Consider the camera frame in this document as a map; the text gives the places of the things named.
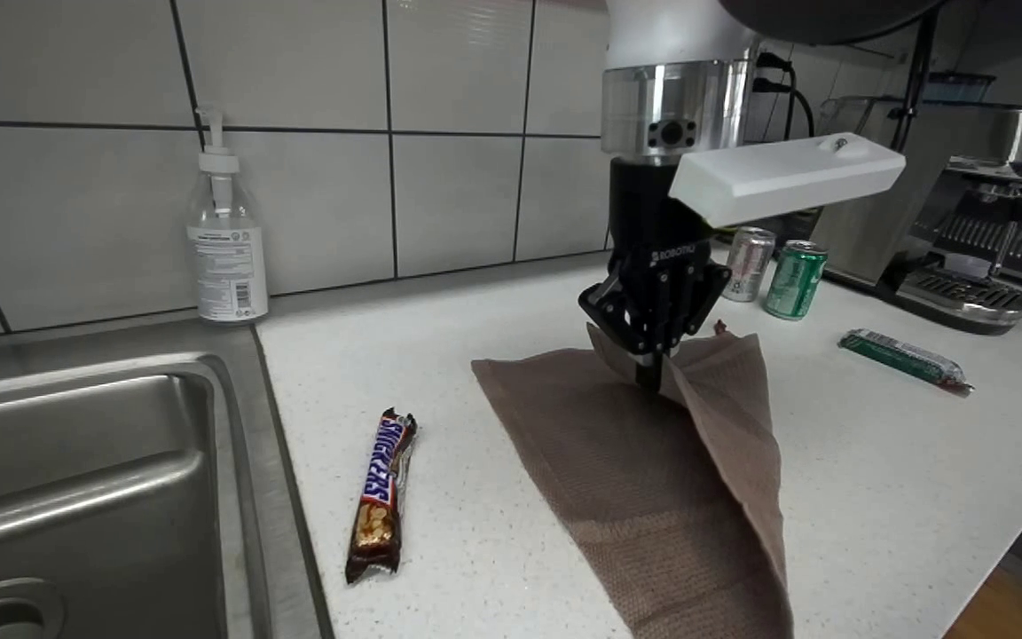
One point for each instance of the green wrapped snack bar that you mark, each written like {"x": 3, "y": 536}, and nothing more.
{"x": 909, "y": 361}

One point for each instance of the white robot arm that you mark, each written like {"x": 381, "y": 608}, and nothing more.
{"x": 676, "y": 87}

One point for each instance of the stainless steel sink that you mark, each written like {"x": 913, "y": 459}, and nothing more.
{"x": 147, "y": 491}

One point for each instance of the silver soda can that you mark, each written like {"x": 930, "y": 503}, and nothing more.
{"x": 747, "y": 259}

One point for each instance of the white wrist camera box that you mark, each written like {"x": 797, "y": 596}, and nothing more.
{"x": 755, "y": 181}

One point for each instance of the brown towel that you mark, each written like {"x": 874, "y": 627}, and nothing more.
{"x": 676, "y": 503}

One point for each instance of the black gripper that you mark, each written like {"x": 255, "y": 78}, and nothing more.
{"x": 659, "y": 285}

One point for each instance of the clear soap pump bottle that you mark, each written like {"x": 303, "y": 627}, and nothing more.
{"x": 225, "y": 240}

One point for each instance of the green soda can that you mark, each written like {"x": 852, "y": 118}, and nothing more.
{"x": 797, "y": 279}

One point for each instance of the brown Snickers candy bar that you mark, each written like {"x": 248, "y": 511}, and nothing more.
{"x": 378, "y": 516}

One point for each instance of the stainless steel espresso machine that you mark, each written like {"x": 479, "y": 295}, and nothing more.
{"x": 946, "y": 240}

